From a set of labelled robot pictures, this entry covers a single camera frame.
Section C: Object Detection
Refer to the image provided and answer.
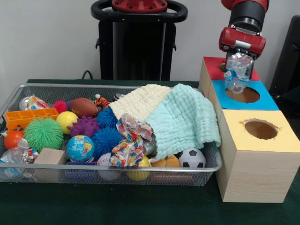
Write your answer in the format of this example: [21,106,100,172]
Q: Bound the dark green table cloth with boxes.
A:
[278,88,300,113]
[0,79,300,225]

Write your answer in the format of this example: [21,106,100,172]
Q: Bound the purple spiky toy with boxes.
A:
[67,116,101,138]

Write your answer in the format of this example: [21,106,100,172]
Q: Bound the cream white cloth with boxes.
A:
[109,83,173,121]

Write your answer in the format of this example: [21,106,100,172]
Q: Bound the colourful dotted cloth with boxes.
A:
[110,113,156,169]

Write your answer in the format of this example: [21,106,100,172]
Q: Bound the yellow ball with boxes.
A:
[56,111,78,135]

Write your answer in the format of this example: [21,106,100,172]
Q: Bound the brown toy football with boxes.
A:
[69,97,99,119]

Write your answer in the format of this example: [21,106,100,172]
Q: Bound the black upright panel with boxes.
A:
[269,15,300,94]

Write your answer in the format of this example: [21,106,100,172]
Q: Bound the blue spiky ball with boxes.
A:
[91,127,124,160]

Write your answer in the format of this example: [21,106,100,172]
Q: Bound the wooden box with three holes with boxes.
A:
[198,56,300,203]

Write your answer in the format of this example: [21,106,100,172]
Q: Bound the mint green cloth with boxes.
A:
[144,83,222,160]

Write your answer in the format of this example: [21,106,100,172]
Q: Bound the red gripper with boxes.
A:
[219,27,267,80]

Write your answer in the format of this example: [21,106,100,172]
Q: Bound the globe print ball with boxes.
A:
[67,135,95,162]

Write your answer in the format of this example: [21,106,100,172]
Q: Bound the shallow mesh bin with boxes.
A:
[0,83,223,187]

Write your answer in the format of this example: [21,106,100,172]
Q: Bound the green spiky ball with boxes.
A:
[23,117,64,153]

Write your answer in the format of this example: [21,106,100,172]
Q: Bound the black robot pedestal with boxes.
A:
[90,0,188,82]

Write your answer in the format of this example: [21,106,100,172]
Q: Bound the black and white soccer ball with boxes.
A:
[179,147,206,168]

